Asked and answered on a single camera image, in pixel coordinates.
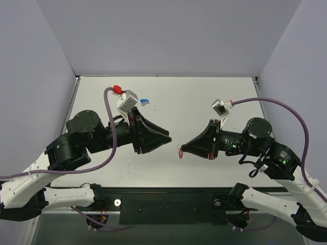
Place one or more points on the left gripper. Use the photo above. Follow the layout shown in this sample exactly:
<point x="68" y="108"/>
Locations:
<point x="136" y="131"/>

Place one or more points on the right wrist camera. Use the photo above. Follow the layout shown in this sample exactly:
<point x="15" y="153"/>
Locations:
<point x="222" y="109"/>

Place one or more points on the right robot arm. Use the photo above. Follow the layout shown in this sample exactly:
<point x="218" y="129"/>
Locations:
<point x="256" y="146"/>

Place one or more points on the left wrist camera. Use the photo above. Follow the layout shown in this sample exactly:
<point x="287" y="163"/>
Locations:
<point x="125" y="103"/>

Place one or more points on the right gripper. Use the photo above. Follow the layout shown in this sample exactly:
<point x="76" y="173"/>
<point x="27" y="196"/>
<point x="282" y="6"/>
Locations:
<point x="213" y="140"/>

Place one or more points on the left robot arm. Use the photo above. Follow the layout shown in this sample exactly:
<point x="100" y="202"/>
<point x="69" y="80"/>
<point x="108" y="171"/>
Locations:
<point x="27" y="196"/>

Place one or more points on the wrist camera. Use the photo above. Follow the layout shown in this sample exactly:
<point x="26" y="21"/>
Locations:
<point x="222" y="109"/>
<point x="125" y="103"/>

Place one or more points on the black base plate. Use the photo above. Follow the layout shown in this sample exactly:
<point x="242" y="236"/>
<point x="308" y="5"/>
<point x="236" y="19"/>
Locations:
<point x="171" y="206"/>

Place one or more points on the red key tag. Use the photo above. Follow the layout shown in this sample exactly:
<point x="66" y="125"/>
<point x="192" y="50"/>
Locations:
<point x="180" y="153"/>

